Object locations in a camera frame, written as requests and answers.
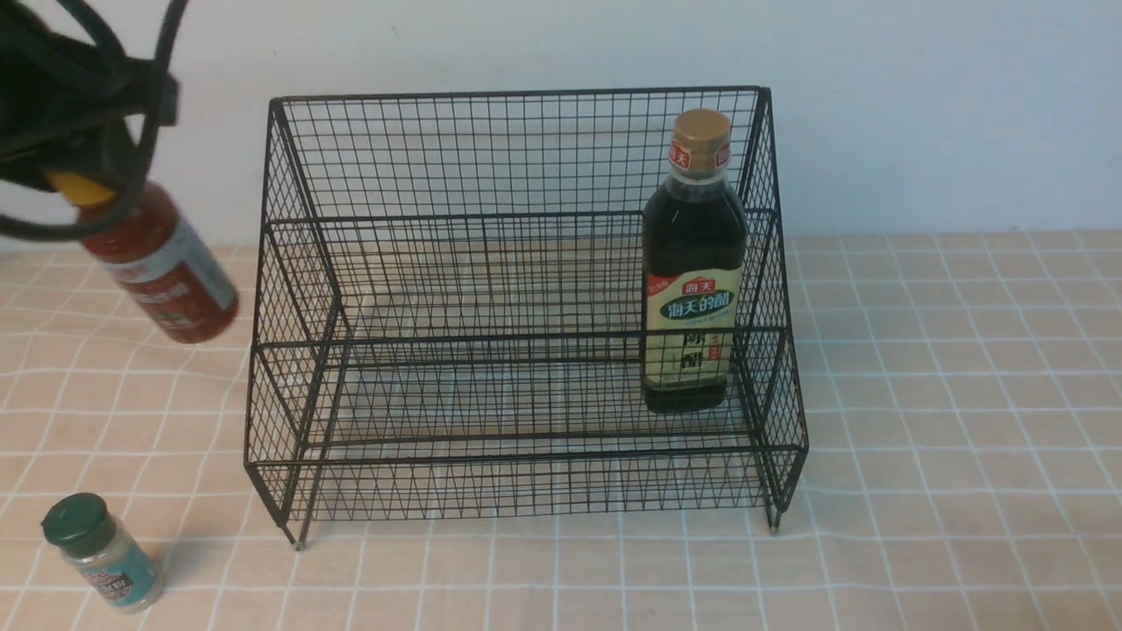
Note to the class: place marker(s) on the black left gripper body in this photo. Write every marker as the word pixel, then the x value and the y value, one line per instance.
pixel 82 103

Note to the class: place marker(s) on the beige checkered tablecloth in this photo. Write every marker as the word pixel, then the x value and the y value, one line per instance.
pixel 962 400

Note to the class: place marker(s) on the green cap seasoning jar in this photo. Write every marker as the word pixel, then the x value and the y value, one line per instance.
pixel 86 533

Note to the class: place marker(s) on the red sauce bottle yellow cap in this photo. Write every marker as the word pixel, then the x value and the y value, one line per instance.
pixel 155 255

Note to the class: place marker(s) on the black wire mesh shelf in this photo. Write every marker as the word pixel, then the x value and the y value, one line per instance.
pixel 449 318

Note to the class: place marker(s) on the dark vinegar bottle yellow label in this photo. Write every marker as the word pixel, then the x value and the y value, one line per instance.
pixel 694 242

